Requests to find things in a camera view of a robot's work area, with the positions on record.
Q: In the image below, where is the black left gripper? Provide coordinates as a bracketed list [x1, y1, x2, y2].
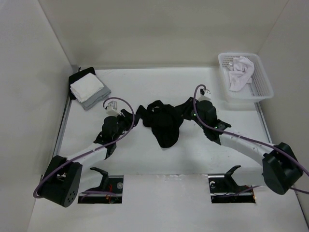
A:
[113, 109, 140, 142]

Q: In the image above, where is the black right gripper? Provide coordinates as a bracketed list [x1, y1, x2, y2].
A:
[174, 97, 207, 130]

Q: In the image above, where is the black tank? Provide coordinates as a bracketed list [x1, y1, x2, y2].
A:
[136, 97, 193, 148]
[68, 67, 96, 100]

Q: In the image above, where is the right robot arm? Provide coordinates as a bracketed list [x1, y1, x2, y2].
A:
[192, 100, 308, 195]

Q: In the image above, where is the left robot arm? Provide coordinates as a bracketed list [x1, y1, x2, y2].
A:
[33, 109, 140, 207]

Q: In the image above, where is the folded grey tank top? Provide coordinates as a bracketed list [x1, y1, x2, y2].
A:
[81, 85, 112, 111]

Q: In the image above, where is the crumpled white tank top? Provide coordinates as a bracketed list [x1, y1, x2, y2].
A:
[227, 56, 254, 92]

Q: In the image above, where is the folded white tank top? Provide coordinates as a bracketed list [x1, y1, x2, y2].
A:
[70, 73, 104, 103]

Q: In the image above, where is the folded black tank top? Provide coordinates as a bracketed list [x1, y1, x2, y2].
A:
[68, 67, 96, 100]

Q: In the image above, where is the white perforated plastic basket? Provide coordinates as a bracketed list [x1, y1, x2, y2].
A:
[218, 53, 274, 103]

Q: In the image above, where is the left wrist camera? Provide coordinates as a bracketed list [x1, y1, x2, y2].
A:
[105, 101, 120, 116]

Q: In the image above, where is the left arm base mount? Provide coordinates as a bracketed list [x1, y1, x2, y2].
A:
[78, 167, 124, 204]

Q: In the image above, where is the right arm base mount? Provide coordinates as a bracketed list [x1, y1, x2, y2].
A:
[208, 165, 256, 203]

